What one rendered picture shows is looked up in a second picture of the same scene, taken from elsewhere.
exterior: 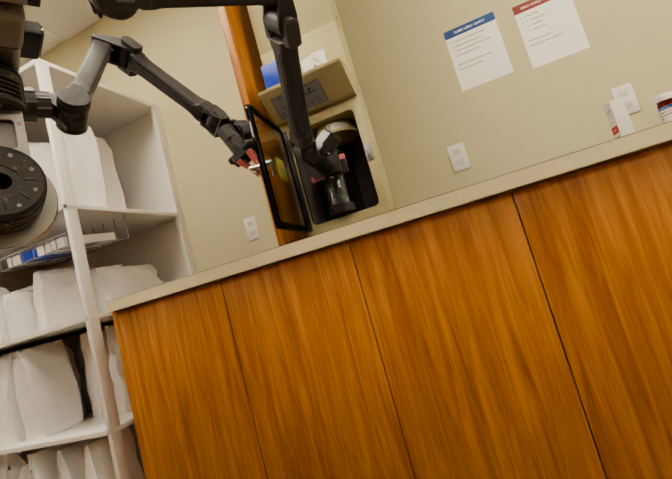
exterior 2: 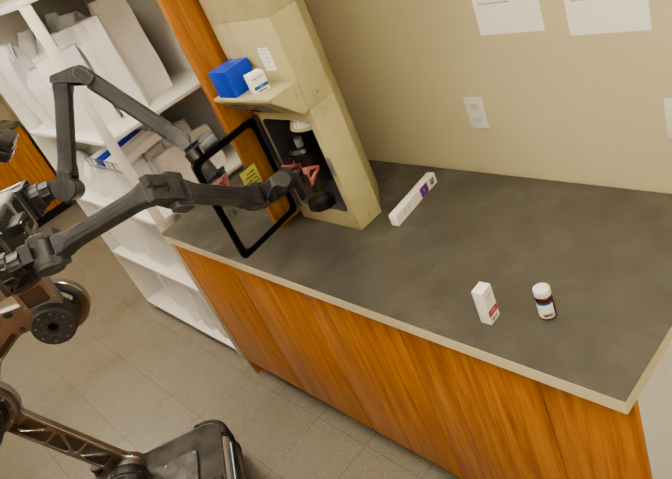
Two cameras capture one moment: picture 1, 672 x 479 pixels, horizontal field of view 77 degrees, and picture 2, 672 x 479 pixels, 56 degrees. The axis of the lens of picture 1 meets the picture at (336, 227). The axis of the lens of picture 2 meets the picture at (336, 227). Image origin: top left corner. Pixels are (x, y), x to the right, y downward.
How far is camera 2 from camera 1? 1.81 m
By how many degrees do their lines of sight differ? 53
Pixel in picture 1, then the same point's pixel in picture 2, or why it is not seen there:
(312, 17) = (247, 5)
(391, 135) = (403, 61)
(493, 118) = (516, 82)
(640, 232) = (477, 388)
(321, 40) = (263, 37)
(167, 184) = not seen: hidden behind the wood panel
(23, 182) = (63, 324)
